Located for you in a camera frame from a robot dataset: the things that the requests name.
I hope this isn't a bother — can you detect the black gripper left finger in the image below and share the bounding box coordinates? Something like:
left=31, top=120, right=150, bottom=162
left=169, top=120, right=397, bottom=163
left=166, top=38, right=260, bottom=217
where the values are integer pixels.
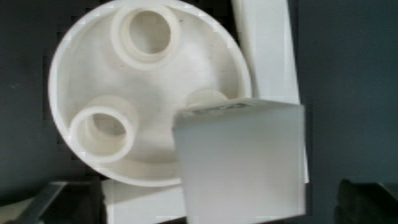
left=13, top=178, right=109, bottom=224

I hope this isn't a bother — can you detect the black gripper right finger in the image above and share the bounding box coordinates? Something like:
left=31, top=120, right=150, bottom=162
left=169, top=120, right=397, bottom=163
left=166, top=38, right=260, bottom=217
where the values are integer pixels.
left=336, top=179, right=398, bottom=224

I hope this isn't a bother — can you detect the white stool leg block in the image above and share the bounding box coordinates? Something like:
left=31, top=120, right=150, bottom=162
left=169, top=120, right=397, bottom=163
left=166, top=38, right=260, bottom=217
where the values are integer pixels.
left=175, top=99, right=306, bottom=224

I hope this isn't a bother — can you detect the white front fence rail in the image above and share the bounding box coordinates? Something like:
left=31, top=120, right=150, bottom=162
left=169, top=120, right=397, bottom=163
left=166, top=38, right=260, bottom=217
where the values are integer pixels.
left=102, top=179, right=187, bottom=224

